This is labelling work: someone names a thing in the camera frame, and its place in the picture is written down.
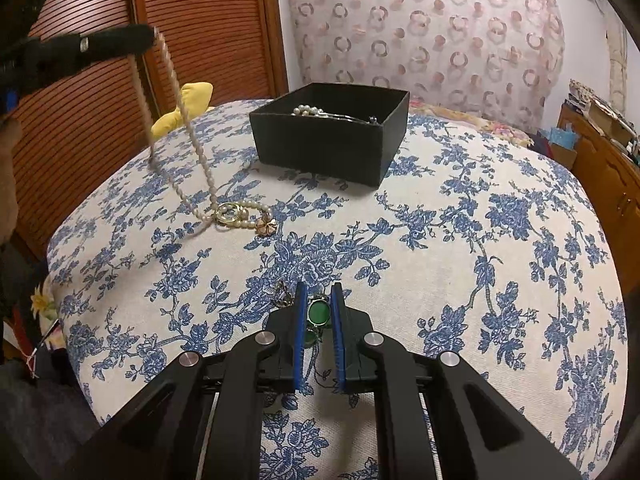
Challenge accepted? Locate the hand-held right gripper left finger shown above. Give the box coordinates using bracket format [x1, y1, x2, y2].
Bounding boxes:
[75, 281, 310, 480]

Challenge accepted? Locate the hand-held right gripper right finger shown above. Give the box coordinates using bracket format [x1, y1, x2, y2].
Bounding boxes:
[330, 282, 583, 480]

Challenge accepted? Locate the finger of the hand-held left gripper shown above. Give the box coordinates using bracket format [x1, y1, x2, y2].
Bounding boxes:
[20, 24, 156, 96]

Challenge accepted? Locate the green pendant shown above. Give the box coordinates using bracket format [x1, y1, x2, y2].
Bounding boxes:
[306, 297, 332, 348]

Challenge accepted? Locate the long beige pearl necklace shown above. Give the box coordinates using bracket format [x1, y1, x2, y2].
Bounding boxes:
[131, 27, 223, 233]

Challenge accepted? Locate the black box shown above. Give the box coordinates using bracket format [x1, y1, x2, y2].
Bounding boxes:
[249, 82, 411, 187]

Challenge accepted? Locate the silver chain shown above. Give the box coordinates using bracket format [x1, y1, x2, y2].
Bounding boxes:
[325, 112, 378, 125]

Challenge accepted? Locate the person's left hand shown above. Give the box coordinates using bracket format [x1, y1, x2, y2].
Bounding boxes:
[0, 116, 24, 246]

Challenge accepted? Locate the small gold brooch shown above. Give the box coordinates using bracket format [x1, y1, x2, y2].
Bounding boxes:
[272, 281, 296, 308]

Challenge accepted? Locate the yellow plush toy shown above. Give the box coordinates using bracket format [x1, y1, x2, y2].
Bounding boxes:
[151, 82, 215, 140]

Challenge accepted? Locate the brown louvered wardrobe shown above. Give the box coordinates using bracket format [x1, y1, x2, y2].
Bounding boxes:
[10, 0, 290, 261]

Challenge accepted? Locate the blue floral blanket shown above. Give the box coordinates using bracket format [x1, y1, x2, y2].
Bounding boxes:
[46, 99, 628, 480]

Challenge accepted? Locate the pink floral bedsheet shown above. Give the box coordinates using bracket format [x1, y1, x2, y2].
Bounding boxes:
[409, 99, 535, 150]

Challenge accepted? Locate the light blue bag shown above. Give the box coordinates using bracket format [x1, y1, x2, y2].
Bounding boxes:
[539, 127, 578, 161]

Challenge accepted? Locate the wooden sideboard cabinet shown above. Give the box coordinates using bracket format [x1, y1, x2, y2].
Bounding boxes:
[557, 102, 640, 221]

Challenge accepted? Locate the sheer curtain with circle print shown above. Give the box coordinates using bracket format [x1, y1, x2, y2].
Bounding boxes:
[286, 0, 566, 133]

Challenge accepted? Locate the stack of folded cloths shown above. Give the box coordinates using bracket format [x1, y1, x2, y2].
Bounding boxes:
[567, 78, 597, 116]

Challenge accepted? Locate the cardboard box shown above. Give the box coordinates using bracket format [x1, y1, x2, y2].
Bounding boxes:
[582, 97, 640, 150]

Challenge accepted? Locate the tied cream lace curtain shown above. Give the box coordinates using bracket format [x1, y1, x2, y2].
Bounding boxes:
[605, 25, 630, 106]

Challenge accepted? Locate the pearl bracelet with flower charm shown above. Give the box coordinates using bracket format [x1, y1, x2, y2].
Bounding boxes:
[215, 200, 278, 236]

